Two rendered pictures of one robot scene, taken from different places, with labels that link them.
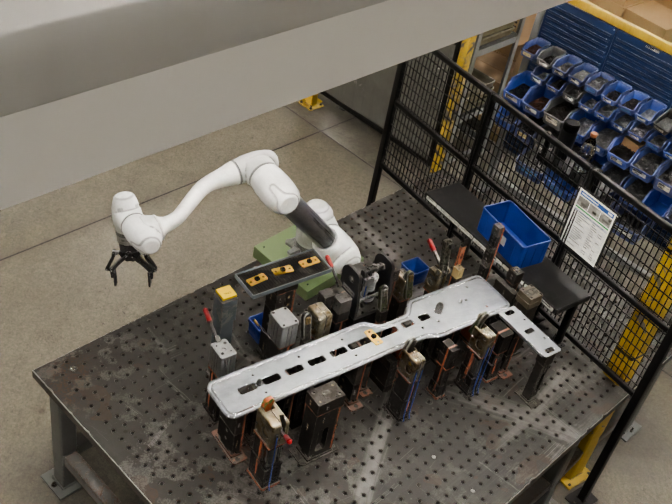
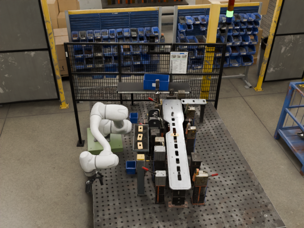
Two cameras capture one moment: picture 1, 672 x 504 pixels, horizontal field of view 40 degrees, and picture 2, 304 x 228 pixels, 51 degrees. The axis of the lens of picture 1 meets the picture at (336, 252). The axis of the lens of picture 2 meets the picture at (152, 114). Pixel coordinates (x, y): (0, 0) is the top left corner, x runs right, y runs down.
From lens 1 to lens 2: 2.22 m
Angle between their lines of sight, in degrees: 38
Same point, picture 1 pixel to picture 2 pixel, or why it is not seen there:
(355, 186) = (44, 124)
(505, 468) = (225, 140)
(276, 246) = (93, 144)
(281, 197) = (125, 111)
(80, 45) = not seen: outside the picture
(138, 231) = (109, 159)
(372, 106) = (21, 94)
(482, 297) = (173, 103)
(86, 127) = not seen: outside the picture
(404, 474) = (215, 163)
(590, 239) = (181, 65)
